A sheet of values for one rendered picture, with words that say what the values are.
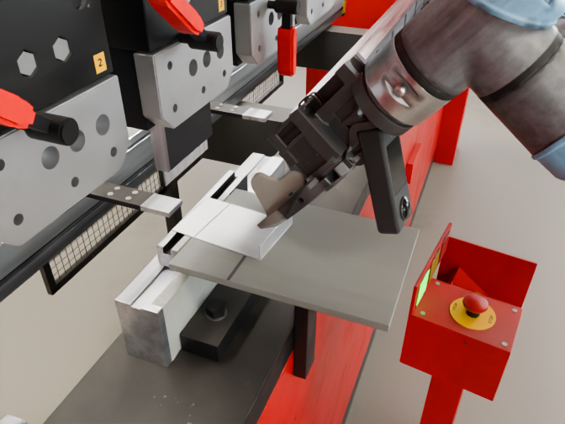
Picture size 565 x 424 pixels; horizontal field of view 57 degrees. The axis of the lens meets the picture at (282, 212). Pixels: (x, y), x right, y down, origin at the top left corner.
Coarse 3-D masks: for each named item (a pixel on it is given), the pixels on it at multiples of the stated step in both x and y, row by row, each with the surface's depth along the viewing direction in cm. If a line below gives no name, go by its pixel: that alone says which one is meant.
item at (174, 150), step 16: (208, 112) 64; (160, 128) 56; (176, 128) 58; (192, 128) 61; (208, 128) 65; (160, 144) 57; (176, 144) 59; (192, 144) 62; (160, 160) 59; (176, 160) 60; (192, 160) 65; (176, 176) 62
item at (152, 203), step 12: (96, 192) 74; (108, 192) 74; (120, 192) 74; (132, 192) 73; (144, 192) 74; (120, 204) 72; (132, 204) 71; (144, 204) 71; (156, 204) 71; (168, 204) 71; (180, 204) 72; (168, 216) 70
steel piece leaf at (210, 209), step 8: (208, 200) 72; (216, 200) 72; (200, 208) 71; (208, 208) 71; (216, 208) 71; (224, 208) 71; (192, 216) 69; (200, 216) 69; (208, 216) 69; (216, 216) 69; (184, 224) 68; (192, 224) 68; (200, 224) 68; (208, 224) 68; (184, 232) 66; (192, 232) 66
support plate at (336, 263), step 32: (320, 224) 68; (352, 224) 68; (192, 256) 63; (224, 256) 63; (288, 256) 63; (320, 256) 63; (352, 256) 63; (384, 256) 63; (256, 288) 58; (288, 288) 58; (320, 288) 58; (352, 288) 58; (384, 288) 58; (352, 320) 55; (384, 320) 54
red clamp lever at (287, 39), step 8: (280, 0) 64; (288, 0) 64; (296, 0) 64; (272, 8) 66; (280, 8) 65; (288, 8) 64; (296, 8) 64; (288, 16) 65; (288, 24) 66; (280, 32) 66; (288, 32) 66; (296, 32) 67; (280, 40) 67; (288, 40) 66; (296, 40) 67; (280, 48) 67; (288, 48) 67; (296, 48) 68; (280, 56) 68; (288, 56) 68; (280, 64) 69; (288, 64) 68; (280, 72) 69; (288, 72) 69
